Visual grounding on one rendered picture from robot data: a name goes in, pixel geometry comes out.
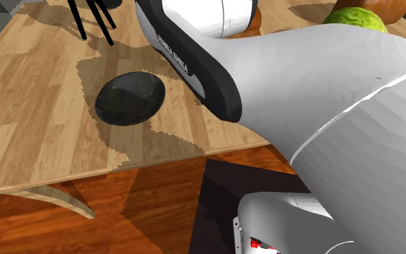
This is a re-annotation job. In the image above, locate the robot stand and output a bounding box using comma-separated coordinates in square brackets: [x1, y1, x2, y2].
[187, 157, 312, 254]

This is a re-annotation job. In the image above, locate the black bowl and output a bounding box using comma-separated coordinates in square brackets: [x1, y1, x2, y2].
[94, 71, 167, 127]

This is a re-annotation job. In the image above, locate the orange-brown round object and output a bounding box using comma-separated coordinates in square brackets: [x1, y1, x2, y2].
[227, 7, 262, 40]

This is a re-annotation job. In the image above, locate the black thin-legged object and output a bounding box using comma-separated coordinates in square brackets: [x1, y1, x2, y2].
[66, 0, 117, 47]

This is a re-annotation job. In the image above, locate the light wooden table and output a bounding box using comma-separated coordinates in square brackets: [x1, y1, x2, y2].
[0, 0, 406, 221]

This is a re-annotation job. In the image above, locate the green round fruit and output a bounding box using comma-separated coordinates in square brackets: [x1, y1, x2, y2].
[322, 6, 389, 35]

